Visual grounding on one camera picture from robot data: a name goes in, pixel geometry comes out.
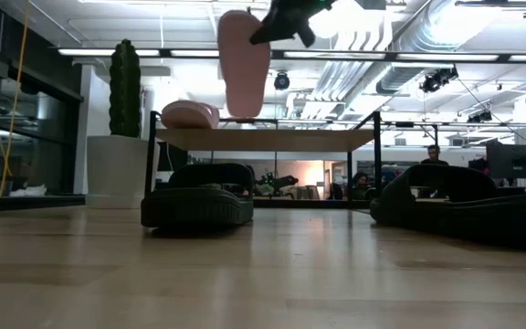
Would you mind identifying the person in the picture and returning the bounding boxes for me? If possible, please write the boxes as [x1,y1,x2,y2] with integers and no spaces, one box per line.
[420,144,450,166]
[352,171,373,201]

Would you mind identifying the yellow cable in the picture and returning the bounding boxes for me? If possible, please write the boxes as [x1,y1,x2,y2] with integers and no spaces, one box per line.
[0,0,31,197]

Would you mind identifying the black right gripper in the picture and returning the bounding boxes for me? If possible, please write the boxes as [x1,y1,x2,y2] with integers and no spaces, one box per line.
[249,0,337,46]

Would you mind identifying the long overhead light bar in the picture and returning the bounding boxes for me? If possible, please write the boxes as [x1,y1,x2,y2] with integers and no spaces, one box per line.
[57,48,526,64]

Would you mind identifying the round black ceiling fixture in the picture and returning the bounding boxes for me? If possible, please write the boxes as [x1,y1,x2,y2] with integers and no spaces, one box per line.
[273,71,291,91]

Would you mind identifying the pink foam slide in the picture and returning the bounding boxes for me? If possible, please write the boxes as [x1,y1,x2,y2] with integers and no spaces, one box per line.
[216,9,272,120]
[160,100,221,131]

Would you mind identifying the silver ventilation duct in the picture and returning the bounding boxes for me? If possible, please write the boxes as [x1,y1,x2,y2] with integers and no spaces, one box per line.
[374,0,479,96]

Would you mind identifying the green cactus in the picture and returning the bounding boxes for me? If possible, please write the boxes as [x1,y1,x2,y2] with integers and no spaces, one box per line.
[109,38,142,138]

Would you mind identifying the white plant pot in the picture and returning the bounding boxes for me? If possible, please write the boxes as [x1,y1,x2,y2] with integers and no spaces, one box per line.
[86,134,160,210]

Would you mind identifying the wooden shelf with black legs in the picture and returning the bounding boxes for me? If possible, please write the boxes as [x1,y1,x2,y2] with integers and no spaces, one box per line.
[143,111,383,212]

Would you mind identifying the white crumpled paper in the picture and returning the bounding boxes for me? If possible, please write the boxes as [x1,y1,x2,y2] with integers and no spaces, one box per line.
[9,184,47,197]

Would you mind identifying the black computer monitor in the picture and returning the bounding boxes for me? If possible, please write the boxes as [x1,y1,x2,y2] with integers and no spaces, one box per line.
[486,143,526,182]

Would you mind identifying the black ceiling track lights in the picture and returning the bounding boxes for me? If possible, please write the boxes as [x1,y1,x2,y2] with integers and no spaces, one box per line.
[419,65,459,94]

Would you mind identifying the black machine with green lights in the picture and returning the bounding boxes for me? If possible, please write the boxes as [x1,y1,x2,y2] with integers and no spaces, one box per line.
[253,171,300,198]

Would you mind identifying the black aluminium table frame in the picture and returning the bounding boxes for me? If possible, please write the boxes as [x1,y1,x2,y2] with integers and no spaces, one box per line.
[0,194,376,212]

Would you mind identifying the black rubber slide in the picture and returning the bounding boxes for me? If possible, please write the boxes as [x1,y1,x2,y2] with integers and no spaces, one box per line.
[369,163,526,250]
[140,163,255,229]

